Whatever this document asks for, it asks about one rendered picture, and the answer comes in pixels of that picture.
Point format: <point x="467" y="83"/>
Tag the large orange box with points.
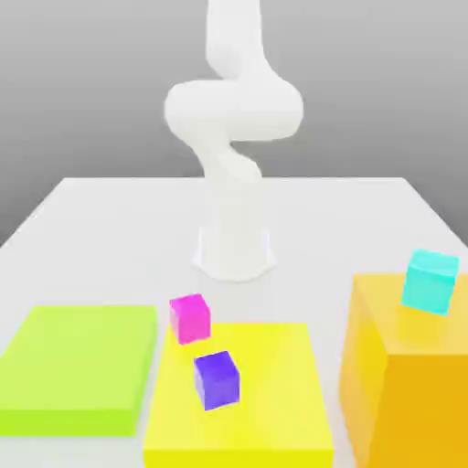
<point x="413" y="384"/>

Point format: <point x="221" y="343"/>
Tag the small purple cube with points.
<point x="217" y="380"/>

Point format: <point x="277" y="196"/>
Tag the large lime green box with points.
<point x="76" y="365"/>

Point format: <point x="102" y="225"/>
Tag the small cyan cube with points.
<point x="430" y="282"/>

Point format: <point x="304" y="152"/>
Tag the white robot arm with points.
<point x="234" y="109"/>

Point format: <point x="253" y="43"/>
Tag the small magenta cube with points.
<point x="190" y="319"/>

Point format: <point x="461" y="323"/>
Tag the large yellow box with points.
<point x="263" y="395"/>

